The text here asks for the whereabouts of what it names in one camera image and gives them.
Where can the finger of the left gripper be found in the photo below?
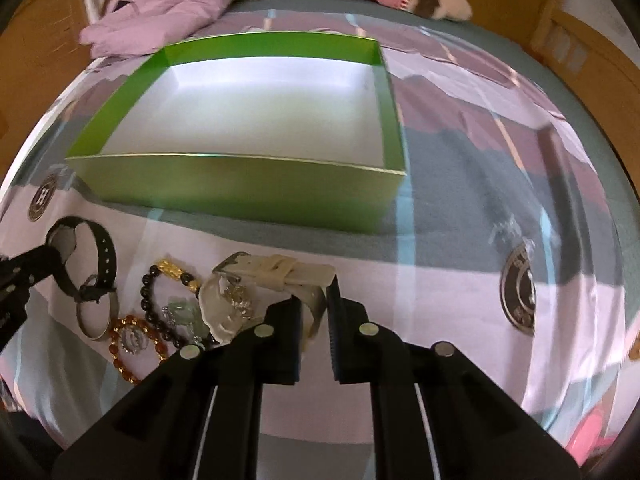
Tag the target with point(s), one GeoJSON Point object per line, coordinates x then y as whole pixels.
{"type": "Point", "coordinates": [18, 276]}

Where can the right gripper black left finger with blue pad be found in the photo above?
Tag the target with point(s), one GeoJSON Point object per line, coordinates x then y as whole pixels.
{"type": "Point", "coordinates": [194, 418]}

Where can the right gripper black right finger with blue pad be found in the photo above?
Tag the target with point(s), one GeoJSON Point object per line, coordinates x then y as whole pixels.
{"type": "Point", "coordinates": [435, 414]}

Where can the black wrist watch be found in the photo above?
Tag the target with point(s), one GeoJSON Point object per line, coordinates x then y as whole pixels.
{"type": "Point", "coordinates": [62, 236]}

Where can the silver bangle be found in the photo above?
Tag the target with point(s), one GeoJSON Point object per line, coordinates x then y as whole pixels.
{"type": "Point", "coordinates": [96, 317]}

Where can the white wrist watch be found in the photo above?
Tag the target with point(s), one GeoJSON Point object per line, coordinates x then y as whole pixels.
{"type": "Point", "coordinates": [307, 282]}

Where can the pink round object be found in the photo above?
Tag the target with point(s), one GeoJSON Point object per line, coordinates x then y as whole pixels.
{"type": "Point", "coordinates": [593, 436]}

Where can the plaid bed sheet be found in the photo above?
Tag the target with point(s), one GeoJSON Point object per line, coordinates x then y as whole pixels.
{"type": "Point", "coordinates": [503, 240]}

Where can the wooden headboard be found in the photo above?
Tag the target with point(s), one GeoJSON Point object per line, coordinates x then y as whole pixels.
{"type": "Point", "coordinates": [40, 56]}

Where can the green cardboard box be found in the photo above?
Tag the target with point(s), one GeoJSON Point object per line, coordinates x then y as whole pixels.
{"type": "Point", "coordinates": [289, 127]}

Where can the pink crumpled quilt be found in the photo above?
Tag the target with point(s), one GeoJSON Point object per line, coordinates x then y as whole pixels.
{"type": "Point", "coordinates": [140, 27]}

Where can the wooden footboard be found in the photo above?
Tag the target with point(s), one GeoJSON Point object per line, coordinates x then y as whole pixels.
{"type": "Point", "coordinates": [590, 47]}

